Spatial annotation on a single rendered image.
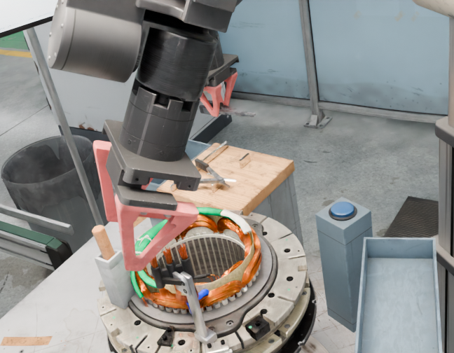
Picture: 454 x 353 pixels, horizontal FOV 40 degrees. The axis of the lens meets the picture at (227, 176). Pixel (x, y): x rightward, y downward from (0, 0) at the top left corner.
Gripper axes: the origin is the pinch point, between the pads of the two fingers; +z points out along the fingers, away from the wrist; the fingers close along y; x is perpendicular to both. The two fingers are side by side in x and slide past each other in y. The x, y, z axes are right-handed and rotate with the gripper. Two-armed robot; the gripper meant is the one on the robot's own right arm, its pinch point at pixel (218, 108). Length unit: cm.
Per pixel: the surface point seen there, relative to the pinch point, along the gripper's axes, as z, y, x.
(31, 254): 47, 16, -66
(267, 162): 12.1, -2.5, 7.4
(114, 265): 1.1, 41.9, 12.9
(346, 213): 14.5, 4.0, 27.7
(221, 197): 12.0, 11.2, 5.9
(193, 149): 14.0, -3.8, -13.6
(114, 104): 85, -119, -186
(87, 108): 90, -117, -209
